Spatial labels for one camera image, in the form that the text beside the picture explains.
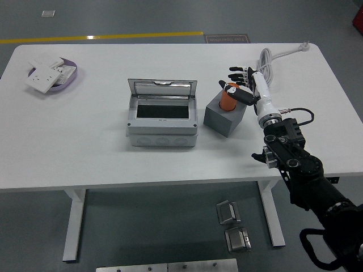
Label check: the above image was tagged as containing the white table leg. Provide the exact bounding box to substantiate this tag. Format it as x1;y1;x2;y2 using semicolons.
62;188;87;262
256;180;286;248

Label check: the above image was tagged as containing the white power cable with plug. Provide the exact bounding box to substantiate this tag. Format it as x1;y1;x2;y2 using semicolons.
256;41;310;92

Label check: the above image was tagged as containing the orange cylinder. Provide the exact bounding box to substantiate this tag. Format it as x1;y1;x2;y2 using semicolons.
218;82;240;112

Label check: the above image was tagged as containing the large white socket panel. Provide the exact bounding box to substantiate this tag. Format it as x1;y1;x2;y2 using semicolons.
24;65;62;94

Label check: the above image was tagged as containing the grey cube with round hole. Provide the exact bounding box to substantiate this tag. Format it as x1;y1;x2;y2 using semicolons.
203;91;247;138

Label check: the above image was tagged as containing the grey junction box clear lid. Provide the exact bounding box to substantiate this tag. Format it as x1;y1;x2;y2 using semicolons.
126;78;199;147

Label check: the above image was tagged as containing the white and black robot right hand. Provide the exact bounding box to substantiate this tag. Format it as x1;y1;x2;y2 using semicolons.
218;66;282;126

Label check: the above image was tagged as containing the slim white socket panel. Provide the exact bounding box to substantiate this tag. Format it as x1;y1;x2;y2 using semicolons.
28;56;65;69

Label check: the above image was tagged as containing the purple oval tray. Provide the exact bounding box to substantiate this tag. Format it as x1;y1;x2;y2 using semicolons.
27;58;78;93

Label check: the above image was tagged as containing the printed white switch panel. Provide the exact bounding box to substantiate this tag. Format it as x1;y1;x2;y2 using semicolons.
54;65;77;85

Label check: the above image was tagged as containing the red object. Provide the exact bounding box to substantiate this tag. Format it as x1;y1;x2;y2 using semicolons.
351;6;363;29

